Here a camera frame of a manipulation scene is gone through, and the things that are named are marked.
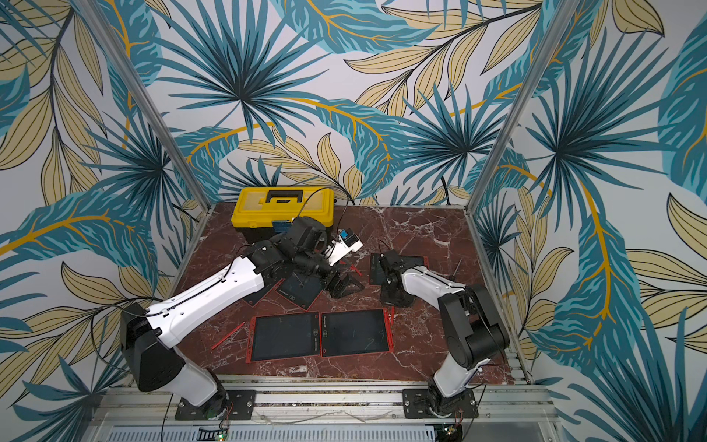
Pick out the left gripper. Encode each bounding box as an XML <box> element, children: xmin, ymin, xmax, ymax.
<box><xmin>295</xmin><ymin>246</ymin><xmax>366</xmax><ymax>298</ymax></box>

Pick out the writing tablet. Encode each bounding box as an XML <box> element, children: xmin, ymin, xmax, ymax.
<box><xmin>247</xmin><ymin>311</ymin><xmax>320</xmax><ymax>363</ymax></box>
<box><xmin>276</xmin><ymin>273</ymin><xmax>324</xmax><ymax>311</ymax></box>
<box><xmin>369</xmin><ymin>254</ymin><xmax>428</xmax><ymax>285</ymax></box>
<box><xmin>321</xmin><ymin>309</ymin><xmax>392</xmax><ymax>357</ymax></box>
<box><xmin>242</xmin><ymin>283</ymin><xmax>276</xmax><ymax>307</ymax></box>

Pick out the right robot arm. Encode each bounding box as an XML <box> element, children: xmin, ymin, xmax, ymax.
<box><xmin>377</xmin><ymin>250</ymin><xmax>510</xmax><ymax>417</ymax></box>

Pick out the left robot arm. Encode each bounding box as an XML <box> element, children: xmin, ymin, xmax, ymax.
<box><xmin>120</xmin><ymin>217</ymin><xmax>363</xmax><ymax>413</ymax></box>

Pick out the yellow black toolbox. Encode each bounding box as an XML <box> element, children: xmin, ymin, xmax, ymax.
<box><xmin>231</xmin><ymin>186</ymin><xmax>335</xmax><ymax>243</ymax></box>

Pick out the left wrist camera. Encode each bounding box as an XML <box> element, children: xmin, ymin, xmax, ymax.
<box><xmin>324</xmin><ymin>228</ymin><xmax>363</xmax><ymax>266</ymax></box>

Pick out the screwdriver with black handle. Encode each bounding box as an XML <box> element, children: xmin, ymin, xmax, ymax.
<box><xmin>450</xmin><ymin>258</ymin><xmax>464</xmax><ymax>282</ymax></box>

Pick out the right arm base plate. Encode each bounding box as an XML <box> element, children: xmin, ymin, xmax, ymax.
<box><xmin>401</xmin><ymin>386</ymin><xmax>479</xmax><ymax>419</ymax></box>

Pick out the aluminium frame rail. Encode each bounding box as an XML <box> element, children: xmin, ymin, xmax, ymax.
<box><xmin>84</xmin><ymin>376</ymin><xmax>567</xmax><ymax>441</ymax></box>

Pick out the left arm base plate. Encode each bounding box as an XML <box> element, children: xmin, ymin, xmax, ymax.
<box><xmin>175</xmin><ymin>390</ymin><xmax>256</xmax><ymax>421</ymax></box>

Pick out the left aluminium corner post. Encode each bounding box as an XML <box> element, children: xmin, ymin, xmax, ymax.
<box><xmin>75</xmin><ymin>0</ymin><xmax>211</xmax><ymax>212</ymax></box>

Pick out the aluminium corner post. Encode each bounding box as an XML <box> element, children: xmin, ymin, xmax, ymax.
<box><xmin>75</xmin><ymin>0</ymin><xmax>211</xmax><ymax>212</ymax></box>
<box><xmin>466</xmin><ymin>0</ymin><xmax>579</xmax><ymax>219</ymax></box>

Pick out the right aluminium corner post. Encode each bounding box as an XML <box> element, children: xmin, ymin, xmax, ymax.
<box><xmin>466</xmin><ymin>0</ymin><xmax>579</xmax><ymax>219</ymax></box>

